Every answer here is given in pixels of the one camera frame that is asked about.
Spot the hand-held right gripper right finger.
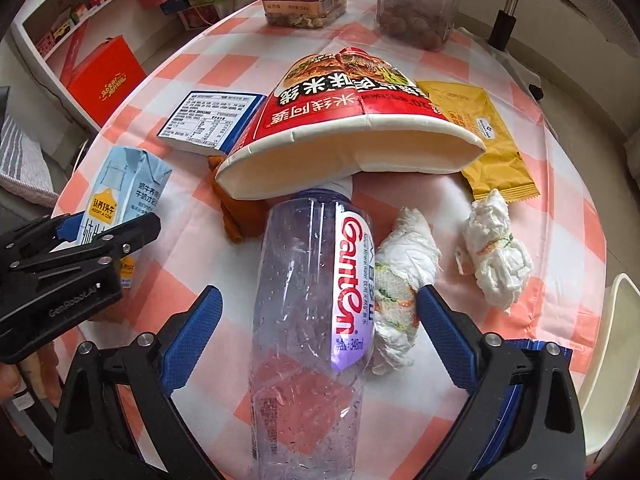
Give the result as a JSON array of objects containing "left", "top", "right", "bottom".
[{"left": 416, "top": 284, "right": 587, "bottom": 480}]

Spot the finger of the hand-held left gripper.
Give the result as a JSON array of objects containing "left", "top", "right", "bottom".
[
  {"left": 0, "top": 212, "right": 86, "bottom": 261},
  {"left": 10, "top": 212, "right": 162, "bottom": 274}
]

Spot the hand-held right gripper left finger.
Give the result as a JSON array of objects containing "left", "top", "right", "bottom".
[{"left": 52, "top": 285, "right": 223, "bottom": 480}]

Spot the light blue milk carton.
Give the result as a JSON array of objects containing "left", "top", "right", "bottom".
[{"left": 75, "top": 146, "right": 173, "bottom": 291}]

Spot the orange peel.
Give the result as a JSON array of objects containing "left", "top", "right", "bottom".
[{"left": 207, "top": 155, "right": 266, "bottom": 246}]

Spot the clear plastic water bottle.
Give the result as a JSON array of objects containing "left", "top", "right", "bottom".
[{"left": 248, "top": 177, "right": 377, "bottom": 476}]

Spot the white trash bin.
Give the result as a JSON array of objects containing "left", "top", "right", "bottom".
[{"left": 580, "top": 272, "right": 640, "bottom": 461}]

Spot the yellow snack wrapper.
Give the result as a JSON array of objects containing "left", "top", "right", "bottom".
[{"left": 415, "top": 80, "right": 541, "bottom": 203}]

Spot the crushed red noodle cup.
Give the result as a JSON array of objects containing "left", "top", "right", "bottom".
[{"left": 216, "top": 46, "right": 487, "bottom": 201}]

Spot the person's left hand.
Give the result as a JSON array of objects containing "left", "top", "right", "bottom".
[{"left": 0, "top": 345, "right": 61, "bottom": 407}]

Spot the pink checkered tablecloth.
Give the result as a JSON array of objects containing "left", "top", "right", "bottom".
[{"left": 52, "top": 0, "right": 616, "bottom": 480}]

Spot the grey striped bedding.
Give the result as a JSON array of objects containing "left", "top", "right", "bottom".
[{"left": 0, "top": 110, "right": 61, "bottom": 206}]

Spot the crumpled white tissue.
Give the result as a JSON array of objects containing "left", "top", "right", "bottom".
[
  {"left": 455, "top": 188, "right": 534, "bottom": 313},
  {"left": 370, "top": 206, "right": 442, "bottom": 376}
]

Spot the blue and white carton box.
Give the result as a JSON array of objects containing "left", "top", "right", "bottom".
[{"left": 156, "top": 90, "right": 266, "bottom": 157}]

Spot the red gift box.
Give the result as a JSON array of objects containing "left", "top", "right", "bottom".
[{"left": 60, "top": 36, "right": 148, "bottom": 131}]

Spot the white bookshelf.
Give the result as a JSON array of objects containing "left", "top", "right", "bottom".
[{"left": 10, "top": 0, "right": 266, "bottom": 136}]

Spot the clear jar of brown nuts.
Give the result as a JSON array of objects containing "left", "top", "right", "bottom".
[{"left": 376, "top": 0, "right": 466, "bottom": 52}]

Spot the white swivel office chair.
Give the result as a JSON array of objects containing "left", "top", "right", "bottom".
[{"left": 487, "top": 0, "right": 640, "bottom": 103}]

